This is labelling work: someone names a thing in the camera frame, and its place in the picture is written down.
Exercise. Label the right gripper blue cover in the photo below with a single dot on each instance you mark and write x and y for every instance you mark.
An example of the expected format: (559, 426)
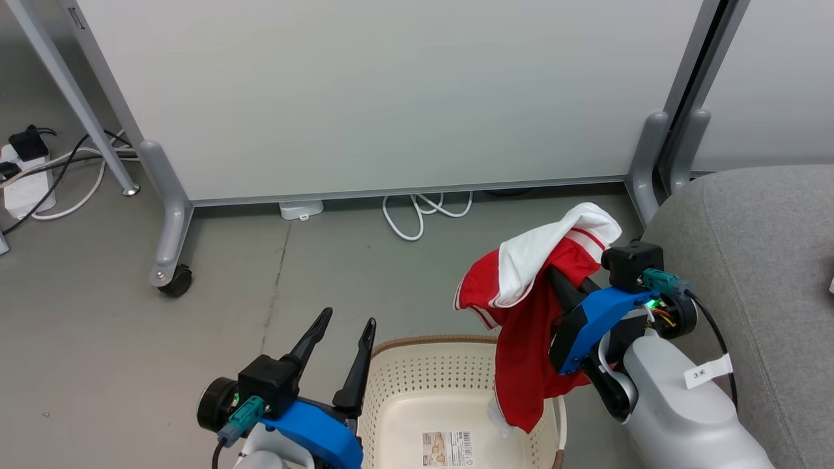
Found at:
(599, 309)

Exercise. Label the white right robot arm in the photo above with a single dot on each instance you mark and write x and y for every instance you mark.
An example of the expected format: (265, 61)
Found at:
(677, 417)

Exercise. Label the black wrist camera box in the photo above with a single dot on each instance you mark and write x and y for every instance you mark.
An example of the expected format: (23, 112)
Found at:
(631, 266)
(268, 384)

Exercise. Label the white power strip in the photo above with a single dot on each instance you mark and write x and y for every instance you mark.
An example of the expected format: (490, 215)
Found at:
(27, 189)

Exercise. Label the wide white partition panel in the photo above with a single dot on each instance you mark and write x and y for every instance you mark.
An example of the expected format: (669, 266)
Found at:
(391, 98)

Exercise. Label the cream perforated laundry basket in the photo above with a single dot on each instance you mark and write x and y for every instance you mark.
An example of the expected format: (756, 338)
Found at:
(404, 391)

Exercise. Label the white partition panel grey frame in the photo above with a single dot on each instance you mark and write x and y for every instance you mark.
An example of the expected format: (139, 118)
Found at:
(775, 78)

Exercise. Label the teal left camera connector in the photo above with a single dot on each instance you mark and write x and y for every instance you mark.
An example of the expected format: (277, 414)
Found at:
(242, 417)

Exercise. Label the black plug adapter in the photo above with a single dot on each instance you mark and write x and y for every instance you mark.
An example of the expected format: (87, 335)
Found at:
(27, 143)

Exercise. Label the black caster wheel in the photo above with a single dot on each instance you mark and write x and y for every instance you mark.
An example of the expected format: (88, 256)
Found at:
(176, 281)

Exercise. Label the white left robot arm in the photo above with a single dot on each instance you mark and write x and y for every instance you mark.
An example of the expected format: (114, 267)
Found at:
(267, 458)

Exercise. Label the red and white sports jersey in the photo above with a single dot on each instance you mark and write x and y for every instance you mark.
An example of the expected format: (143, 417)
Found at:
(521, 339)

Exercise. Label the grey slanted stand leg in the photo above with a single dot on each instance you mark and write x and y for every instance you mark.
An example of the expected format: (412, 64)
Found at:
(71, 98)

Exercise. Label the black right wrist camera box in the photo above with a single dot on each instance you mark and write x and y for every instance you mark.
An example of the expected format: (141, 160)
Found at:
(631, 266)

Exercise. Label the white power adapter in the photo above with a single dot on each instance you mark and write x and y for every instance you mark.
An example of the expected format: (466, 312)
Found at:
(301, 210)

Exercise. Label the teal camera connector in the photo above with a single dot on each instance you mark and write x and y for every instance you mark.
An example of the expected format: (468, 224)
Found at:
(664, 282)
(242, 417)

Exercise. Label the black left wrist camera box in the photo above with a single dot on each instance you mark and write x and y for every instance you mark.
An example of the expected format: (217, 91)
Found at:
(268, 384)

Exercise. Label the grey fabric sofa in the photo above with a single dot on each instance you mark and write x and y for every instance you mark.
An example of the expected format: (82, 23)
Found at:
(762, 273)

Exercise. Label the teal right camera connector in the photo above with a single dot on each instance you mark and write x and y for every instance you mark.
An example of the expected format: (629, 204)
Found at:
(664, 282)

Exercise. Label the printed basket label sticker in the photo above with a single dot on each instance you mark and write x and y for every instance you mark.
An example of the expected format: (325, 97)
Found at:
(447, 449)

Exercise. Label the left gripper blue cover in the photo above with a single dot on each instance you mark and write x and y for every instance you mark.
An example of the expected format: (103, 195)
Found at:
(319, 430)

